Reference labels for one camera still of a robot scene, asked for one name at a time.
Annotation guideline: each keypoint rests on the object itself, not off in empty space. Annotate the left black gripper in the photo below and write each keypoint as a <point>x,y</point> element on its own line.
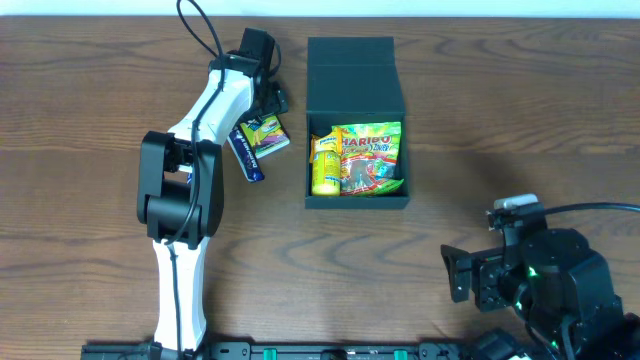
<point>273,100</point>

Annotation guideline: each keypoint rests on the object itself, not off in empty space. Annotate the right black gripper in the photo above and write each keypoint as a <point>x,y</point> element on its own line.
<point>463,273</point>

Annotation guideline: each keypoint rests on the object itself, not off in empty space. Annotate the green Pretz snack box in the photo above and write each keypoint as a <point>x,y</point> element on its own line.
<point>265,135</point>

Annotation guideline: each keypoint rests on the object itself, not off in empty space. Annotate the small orange snack packet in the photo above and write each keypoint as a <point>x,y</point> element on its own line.
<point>331,142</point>

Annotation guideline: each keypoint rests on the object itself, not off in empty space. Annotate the black gift box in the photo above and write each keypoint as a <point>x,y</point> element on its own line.
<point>353,80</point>

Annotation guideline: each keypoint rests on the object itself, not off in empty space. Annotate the yellow Mentos gum bottle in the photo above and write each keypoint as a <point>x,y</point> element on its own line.
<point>326,174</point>

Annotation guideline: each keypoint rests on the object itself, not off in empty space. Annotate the Haribo gummy candy bag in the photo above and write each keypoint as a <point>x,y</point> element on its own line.
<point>369,155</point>

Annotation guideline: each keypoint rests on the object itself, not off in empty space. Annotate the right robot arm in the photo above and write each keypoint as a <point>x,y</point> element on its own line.
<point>560,288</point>

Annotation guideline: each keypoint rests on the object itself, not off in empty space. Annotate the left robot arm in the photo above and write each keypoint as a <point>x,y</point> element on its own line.
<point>181,193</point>

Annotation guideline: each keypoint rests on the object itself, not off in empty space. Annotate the dark blue chocolate bar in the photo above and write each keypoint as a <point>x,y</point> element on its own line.
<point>245,156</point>

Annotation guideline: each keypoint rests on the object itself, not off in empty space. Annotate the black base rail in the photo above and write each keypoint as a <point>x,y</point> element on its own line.
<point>237,350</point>

